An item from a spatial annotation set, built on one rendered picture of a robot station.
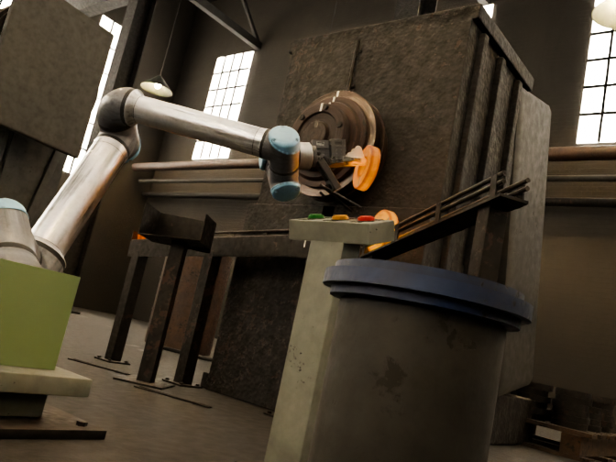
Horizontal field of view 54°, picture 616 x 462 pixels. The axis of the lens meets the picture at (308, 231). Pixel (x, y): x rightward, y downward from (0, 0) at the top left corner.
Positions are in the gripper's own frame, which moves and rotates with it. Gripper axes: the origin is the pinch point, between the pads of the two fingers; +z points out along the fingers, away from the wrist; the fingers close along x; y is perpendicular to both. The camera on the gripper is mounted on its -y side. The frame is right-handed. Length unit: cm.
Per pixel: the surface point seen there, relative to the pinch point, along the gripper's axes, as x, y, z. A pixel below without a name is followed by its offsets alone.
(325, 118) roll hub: 40.5, 27.2, 0.3
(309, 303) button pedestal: -50, -45, -38
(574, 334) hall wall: 444, -116, 449
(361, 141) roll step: 30.8, 15.4, 11.3
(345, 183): 35.9, -0.5, 5.1
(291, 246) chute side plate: 52, -23, -14
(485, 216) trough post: -66, -27, 0
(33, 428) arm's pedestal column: -51, -66, -97
